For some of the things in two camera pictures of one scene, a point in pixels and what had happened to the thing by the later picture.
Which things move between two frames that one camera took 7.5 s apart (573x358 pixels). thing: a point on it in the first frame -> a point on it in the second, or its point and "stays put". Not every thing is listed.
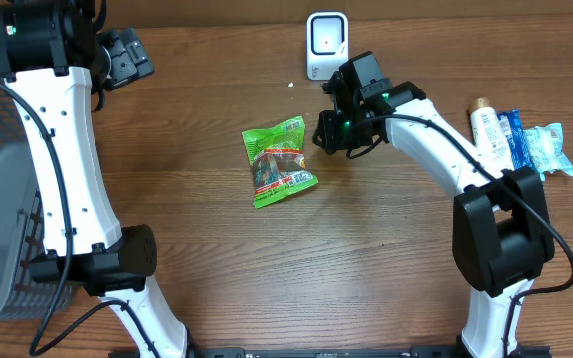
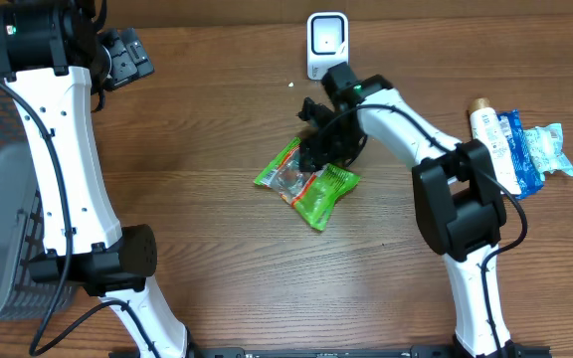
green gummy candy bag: x=278 y=157 -> x=312 y=194
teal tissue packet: x=545 y=144 stays put
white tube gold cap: x=489 y=137 stays put
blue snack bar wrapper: x=520 y=153 stays put
